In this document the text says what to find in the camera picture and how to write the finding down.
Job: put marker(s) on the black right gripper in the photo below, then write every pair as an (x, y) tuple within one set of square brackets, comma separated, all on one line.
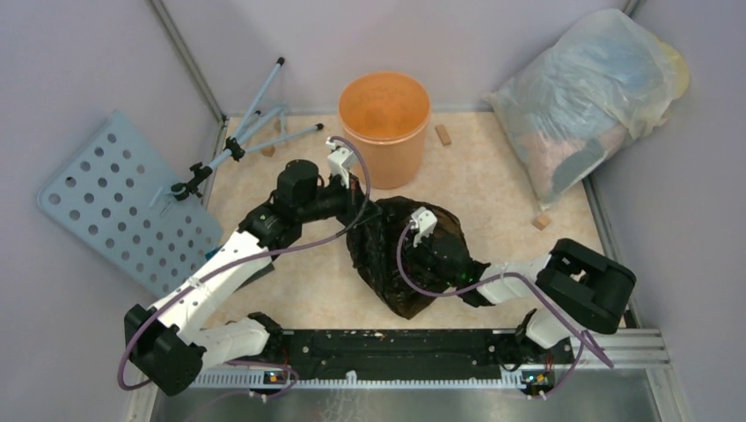
[(420, 243)]

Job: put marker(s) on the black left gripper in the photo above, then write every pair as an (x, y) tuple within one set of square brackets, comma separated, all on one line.
[(357, 208)]

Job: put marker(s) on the black trash bag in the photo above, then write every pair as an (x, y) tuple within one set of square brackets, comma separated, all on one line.
[(372, 248)]

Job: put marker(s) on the large translucent trash bag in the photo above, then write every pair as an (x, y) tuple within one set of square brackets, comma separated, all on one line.
[(604, 84)]

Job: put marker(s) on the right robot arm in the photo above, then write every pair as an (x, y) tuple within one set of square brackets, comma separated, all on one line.
[(579, 289)]

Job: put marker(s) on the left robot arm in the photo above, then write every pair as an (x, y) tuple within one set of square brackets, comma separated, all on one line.
[(167, 344)]

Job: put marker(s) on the orange plastic trash bin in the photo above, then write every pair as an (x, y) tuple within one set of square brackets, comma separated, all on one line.
[(386, 116)]

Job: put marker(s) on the wooden cube block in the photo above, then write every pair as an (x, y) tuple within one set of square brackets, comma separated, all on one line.
[(541, 221)]

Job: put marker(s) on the flat wooden block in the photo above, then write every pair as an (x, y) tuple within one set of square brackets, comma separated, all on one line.
[(443, 135)]

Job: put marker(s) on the light blue tripod stand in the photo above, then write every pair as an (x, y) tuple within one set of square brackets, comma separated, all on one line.
[(234, 146)]

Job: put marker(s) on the light blue perforated board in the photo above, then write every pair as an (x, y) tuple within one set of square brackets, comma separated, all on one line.
[(114, 195)]

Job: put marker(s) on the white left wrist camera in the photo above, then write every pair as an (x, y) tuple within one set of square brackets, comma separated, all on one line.
[(340, 160)]

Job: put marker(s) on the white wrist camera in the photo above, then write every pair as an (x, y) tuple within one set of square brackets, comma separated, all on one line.
[(423, 224), (340, 160)]

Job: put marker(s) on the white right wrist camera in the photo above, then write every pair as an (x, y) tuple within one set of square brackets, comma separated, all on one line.
[(423, 224)]

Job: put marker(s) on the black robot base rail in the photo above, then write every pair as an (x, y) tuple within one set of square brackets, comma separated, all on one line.
[(408, 355)]

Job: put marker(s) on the white cable comb strip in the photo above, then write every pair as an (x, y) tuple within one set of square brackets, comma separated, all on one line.
[(263, 379)]

